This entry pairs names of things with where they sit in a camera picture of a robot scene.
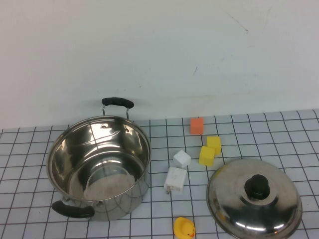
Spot stainless steel pot black handles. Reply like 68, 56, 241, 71
46, 97, 152, 222

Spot yellow foam cube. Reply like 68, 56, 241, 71
206, 135, 222, 155
198, 145, 216, 166

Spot white foam cube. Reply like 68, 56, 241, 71
172, 149, 192, 170

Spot white charger plug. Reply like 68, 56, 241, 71
163, 166, 188, 195

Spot white grid tablecloth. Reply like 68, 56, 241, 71
0, 109, 319, 239

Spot orange foam cube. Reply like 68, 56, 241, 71
190, 117, 204, 135

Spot yellow rubber duck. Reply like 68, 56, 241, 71
173, 217, 196, 239

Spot stainless steel lid black knob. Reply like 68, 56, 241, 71
206, 158, 303, 239

